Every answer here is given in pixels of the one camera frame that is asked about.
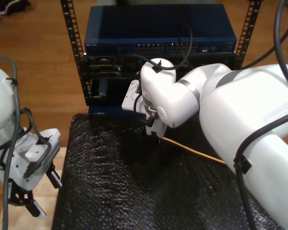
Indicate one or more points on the black bubble mat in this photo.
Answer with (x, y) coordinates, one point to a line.
(110, 179)

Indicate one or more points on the black rack server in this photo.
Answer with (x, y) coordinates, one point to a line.
(105, 67)

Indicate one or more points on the small dark object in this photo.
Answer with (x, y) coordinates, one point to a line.
(124, 2)

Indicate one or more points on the dark shoe white sole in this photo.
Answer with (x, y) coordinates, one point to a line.
(12, 6)

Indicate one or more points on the blue network switch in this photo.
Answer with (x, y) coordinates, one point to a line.
(134, 24)

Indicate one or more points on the black perforated rack post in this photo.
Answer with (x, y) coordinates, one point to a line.
(249, 21)
(72, 26)

